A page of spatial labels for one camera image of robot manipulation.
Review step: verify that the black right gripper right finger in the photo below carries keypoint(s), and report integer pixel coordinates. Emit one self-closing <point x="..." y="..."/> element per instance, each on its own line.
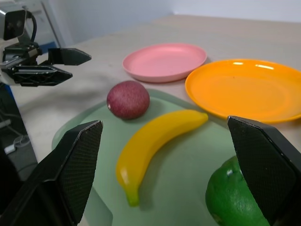
<point x="263" y="164"/>

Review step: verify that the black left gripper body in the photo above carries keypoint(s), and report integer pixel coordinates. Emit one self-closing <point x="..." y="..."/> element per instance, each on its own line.
<point x="21" y="54"/>

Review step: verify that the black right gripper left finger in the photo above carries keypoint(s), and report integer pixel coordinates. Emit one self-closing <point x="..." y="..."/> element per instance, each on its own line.
<point x="70" y="169"/>

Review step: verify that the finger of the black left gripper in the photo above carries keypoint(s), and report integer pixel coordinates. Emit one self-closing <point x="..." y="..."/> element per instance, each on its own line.
<point x="73" y="57"/>
<point x="40" y="75"/>

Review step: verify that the green fruit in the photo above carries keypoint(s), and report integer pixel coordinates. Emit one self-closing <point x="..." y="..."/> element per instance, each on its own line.
<point x="227" y="200"/>

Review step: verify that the red round fruit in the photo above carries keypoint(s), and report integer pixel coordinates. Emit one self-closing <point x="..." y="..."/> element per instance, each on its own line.
<point x="128" y="100"/>

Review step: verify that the orange round plate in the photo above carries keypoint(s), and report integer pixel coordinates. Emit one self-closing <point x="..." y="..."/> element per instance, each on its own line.
<point x="244" y="91"/>

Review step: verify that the light green plate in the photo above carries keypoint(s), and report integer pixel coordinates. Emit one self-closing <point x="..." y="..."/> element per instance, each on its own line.
<point x="183" y="164"/>

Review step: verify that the pink round plate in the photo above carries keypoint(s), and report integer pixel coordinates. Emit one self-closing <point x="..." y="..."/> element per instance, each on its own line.
<point x="164" y="61"/>

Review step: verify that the yellow banana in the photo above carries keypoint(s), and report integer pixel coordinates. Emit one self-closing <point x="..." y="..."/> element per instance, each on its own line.
<point x="143" y="150"/>

